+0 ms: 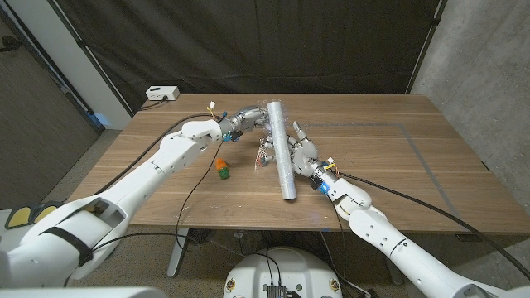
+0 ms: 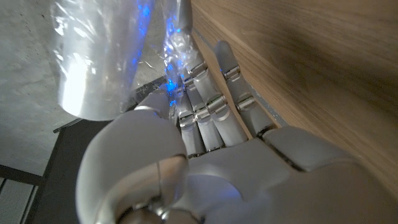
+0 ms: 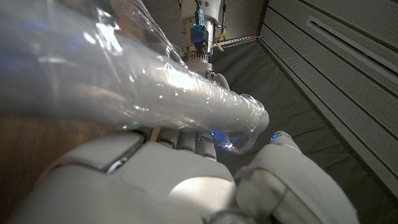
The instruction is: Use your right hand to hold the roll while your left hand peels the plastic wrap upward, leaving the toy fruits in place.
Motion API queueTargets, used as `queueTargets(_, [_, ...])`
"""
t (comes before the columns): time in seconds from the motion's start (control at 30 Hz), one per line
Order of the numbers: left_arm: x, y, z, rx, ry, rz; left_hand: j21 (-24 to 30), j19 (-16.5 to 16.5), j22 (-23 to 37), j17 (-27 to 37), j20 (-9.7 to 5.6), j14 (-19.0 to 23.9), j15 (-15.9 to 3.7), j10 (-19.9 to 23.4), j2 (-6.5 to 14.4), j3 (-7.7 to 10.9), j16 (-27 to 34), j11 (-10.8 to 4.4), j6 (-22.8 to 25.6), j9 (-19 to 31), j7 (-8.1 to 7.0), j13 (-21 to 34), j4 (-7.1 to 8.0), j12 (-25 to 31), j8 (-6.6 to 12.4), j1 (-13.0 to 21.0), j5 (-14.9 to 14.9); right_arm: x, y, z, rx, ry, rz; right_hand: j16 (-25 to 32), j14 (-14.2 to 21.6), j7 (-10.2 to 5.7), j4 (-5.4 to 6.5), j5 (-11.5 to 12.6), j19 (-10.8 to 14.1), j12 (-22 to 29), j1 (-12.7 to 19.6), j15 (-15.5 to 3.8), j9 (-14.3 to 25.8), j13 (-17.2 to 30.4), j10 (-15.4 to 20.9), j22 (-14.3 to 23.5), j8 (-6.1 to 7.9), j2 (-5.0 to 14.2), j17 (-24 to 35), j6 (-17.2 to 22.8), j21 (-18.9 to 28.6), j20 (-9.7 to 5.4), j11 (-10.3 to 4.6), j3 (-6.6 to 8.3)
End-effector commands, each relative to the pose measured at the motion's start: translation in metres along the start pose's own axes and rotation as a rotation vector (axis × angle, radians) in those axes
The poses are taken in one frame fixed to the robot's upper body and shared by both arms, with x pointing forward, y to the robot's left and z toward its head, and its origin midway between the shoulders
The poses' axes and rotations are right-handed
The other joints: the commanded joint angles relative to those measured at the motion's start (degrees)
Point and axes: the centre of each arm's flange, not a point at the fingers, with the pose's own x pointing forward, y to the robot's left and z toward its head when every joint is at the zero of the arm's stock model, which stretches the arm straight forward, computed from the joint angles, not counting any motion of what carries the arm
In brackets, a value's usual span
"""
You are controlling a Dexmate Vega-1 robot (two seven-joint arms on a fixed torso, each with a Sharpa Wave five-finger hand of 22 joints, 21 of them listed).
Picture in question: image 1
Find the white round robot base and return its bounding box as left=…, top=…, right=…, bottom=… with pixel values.
left=222, top=247, right=344, bottom=298

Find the orange green toy carrot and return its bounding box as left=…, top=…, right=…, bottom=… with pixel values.
left=214, top=157, right=231, bottom=180

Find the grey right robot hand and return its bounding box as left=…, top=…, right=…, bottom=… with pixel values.
left=263, top=120, right=341, bottom=196

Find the black backdrop stand pole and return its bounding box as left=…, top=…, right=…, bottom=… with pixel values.
left=47, top=0, right=136, bottom=117
left=407, top=0, right=448, bottom=94

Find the yellow black foot pedal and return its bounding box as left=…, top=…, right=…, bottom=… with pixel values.
left=4, top=205, right=34, bottom=230
left=31, top=201, right=63, bottom=224

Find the thin braided right wrist cable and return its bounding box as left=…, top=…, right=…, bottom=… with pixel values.
left=329, top=194, right=349, bottom=286

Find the plastic wrap roll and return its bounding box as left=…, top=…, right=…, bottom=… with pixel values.
left=265, top=100, right=299, bottom=202

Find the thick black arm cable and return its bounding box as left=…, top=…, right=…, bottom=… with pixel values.
left=337, top=171, right=530, bottom=281
left=94, top=113, right=223, bottom=195

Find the white power strip box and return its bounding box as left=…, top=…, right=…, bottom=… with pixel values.
left=145, top=85, right=181, bottom=102

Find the thin black left wrist cable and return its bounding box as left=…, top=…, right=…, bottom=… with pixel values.
left=90, top=142, right=224, bottom=254

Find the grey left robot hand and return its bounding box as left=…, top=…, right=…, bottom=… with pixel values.
left=219, top=104, right=271, bottom=144

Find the grey table leg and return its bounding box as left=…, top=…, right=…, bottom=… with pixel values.
left=383, top=256, right=406, bottom=286
left=166, top=228, right=191, bottom=278

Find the black backdrop curtain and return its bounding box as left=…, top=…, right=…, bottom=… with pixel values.
left=55, top=0, right=442, bottom=115

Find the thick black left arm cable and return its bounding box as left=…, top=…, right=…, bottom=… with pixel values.
left=94, top=113, right=223, bottom=195

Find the black power strip cable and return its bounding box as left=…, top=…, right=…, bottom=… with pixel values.
left=139, top=98, right=169, bottom=112

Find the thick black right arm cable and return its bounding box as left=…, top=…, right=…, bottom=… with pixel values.
left=337, top=171, right=530, bottom=281

